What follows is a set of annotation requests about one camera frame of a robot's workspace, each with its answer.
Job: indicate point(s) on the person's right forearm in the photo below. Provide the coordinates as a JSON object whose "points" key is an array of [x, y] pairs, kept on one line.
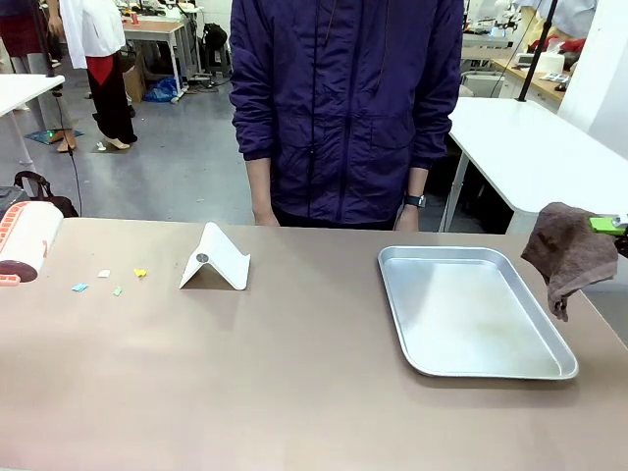
{"points": [[259, 184]]}

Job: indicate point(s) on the person's right hand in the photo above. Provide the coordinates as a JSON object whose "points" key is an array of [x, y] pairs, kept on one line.
{"points": [[266, 218]]}

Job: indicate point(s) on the blue paper scrap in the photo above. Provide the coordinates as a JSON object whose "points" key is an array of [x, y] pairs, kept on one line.
{"points": [[79, 287]]}

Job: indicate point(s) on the brown cloth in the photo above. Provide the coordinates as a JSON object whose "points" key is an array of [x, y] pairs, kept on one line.
{"points": [[569, 255]]}

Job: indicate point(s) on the person's left forearm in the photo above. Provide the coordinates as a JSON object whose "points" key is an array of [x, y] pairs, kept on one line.
{"points": [[417, 181]]}

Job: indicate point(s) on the person's left hand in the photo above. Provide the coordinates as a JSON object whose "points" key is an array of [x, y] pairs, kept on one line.
{"points": [[406, 219]]}

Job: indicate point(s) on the blue plastic bag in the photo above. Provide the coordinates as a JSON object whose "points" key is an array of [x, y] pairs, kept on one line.
{"points": [[162, 91]]}

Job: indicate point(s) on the wooden background desk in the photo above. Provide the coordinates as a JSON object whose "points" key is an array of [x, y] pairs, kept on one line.
{"points": [[535, 81]]}

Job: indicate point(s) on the large white table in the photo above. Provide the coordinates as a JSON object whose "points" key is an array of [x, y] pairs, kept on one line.
{"points": [[530, 147]]}

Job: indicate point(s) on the yellow paper scrap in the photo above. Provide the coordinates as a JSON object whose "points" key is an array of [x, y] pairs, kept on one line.
{"points": [[140, 273]]}

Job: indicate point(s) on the small white side table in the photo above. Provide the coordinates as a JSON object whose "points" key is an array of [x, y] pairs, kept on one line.
{"points": [[24, 90]]}

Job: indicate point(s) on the red can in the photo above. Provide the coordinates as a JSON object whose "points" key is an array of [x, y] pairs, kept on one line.
{"points": [[134, 17]]}

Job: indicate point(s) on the black wristwatch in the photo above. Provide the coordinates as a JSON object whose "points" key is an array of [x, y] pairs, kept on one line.
{"points": [[415, 200]]}

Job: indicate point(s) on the silver metal tray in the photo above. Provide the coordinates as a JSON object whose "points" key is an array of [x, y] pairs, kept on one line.
{"points": [[466, 319]]}

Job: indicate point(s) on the person in white coat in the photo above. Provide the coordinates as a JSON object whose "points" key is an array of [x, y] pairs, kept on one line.
{"points": [[103, 64]]}

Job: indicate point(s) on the white paper scrap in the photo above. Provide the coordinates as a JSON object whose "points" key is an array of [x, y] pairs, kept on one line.
{"points": [[103, 273]]}

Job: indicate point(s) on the wood top background table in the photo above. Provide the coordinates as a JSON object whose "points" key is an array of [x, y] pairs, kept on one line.
{"points": [[157, 32]]}

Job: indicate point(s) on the pink and white lint roller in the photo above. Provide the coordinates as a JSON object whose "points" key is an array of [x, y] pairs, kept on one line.
{"points": [[27, 240]]}

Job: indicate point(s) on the white folded roller stand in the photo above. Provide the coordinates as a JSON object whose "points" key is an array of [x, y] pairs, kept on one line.
{"points": [[221, 262]]}

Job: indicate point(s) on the dark blue jacket torso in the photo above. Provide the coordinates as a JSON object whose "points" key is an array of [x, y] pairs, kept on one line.
{"points": [[343, 98]]}

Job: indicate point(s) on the cardboard box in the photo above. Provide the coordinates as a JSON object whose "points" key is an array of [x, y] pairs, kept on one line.
{"points": [[135, 81]]}

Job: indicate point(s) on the black stand pole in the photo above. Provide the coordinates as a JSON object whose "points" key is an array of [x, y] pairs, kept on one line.
{"points": [[537, 49]]}

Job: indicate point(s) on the person in red skirt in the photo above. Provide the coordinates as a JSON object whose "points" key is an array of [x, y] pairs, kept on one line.
{"points": [[29, 39]]}

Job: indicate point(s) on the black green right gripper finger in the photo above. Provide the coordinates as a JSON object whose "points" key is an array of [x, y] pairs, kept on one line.
{"points": [[606, 224], [624, 244]]}

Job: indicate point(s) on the dark brown handbag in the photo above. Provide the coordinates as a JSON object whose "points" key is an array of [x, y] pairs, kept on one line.
{"points": [[46, 198]]}

